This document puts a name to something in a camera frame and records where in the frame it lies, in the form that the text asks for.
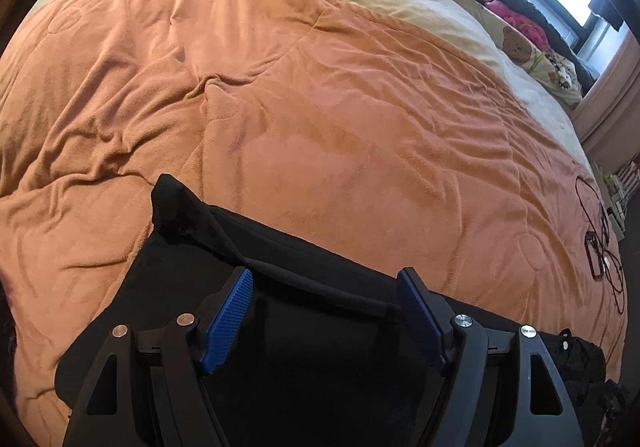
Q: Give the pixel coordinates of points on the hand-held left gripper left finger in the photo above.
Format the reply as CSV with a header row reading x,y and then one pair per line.
x,y
227,322

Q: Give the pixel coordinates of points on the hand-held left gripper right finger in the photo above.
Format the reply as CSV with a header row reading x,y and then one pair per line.
x,y
420,322

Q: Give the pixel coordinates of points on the black pants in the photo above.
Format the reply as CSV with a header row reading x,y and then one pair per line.
x,y
310,337

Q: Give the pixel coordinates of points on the black rectangular device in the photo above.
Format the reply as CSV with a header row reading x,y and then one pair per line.
x,y
595,257

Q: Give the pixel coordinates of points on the orange blanket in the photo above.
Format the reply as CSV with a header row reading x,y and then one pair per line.
x,y
300,102

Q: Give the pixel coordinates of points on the white storage rack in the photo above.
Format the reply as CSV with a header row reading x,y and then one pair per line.
x,y
617,197

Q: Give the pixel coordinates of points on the bear print pillow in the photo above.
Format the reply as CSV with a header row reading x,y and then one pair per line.
x,y
545,67

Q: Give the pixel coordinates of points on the pink curtain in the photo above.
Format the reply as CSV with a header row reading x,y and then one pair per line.
x,y
615,102

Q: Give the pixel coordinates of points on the pink fluffy cloth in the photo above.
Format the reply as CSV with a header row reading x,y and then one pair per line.
x,y
520,22

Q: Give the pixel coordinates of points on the cream bed sheet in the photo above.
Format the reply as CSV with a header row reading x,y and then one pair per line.
x,y
400,2

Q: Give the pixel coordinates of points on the dark clothes pile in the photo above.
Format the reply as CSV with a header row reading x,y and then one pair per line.
x,y
530,7

